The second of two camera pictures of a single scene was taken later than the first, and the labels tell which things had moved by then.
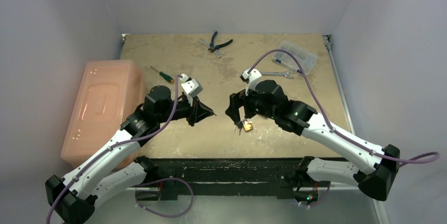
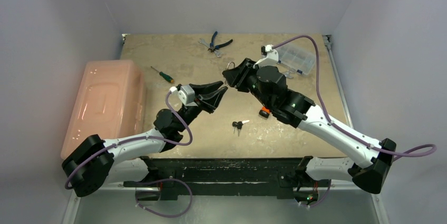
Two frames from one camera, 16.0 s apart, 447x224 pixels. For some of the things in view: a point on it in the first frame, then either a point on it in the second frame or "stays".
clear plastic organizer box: x=307 y=58 stays
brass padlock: x=247 y=125 -> x=226 y=82
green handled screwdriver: x=168 y=78 stays
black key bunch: x=240 y=125 stays
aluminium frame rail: x=328 y=39 stays
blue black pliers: x=213 y=48 stays
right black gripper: x=241 y=103 -> x=245 y=74
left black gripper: x=196 y=112 -> x=208 y=101
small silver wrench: x=218 y=54 stays
